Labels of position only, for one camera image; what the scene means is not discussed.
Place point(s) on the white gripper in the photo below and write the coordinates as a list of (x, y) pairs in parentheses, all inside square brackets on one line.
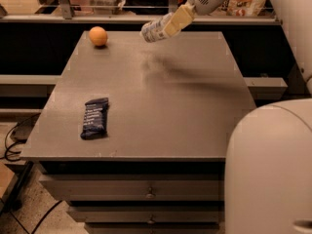
[(204, 0)]

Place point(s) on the clear plastic water bottle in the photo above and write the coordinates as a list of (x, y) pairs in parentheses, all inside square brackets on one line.
[(154, 30)]

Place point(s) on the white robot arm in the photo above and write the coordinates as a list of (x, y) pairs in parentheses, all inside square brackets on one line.
[(268, 166)]

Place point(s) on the dark blue rxbar wrapper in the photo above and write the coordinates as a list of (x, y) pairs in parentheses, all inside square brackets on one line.
[(95, 118)]

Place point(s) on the black bag behind railing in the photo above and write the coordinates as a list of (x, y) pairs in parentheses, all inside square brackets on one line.
[(152, 0)]

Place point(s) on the printed snack bag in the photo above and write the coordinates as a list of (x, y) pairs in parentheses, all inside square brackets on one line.
[(243, 8)]

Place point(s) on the orange fruit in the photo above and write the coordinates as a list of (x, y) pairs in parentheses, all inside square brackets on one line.
[(98, 36)]

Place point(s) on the grey drawer cabinet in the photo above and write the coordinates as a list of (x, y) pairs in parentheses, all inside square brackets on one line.
[(172, 108)]

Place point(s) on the round top drawer knob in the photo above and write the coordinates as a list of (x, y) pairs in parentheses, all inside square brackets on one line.
[(150, 194)]

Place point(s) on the round drawer knob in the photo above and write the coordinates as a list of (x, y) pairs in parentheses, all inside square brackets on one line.
[(150, 194), (151, 220)]

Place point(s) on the metal railing frame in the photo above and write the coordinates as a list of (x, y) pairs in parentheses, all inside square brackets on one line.
[(80, 11)]

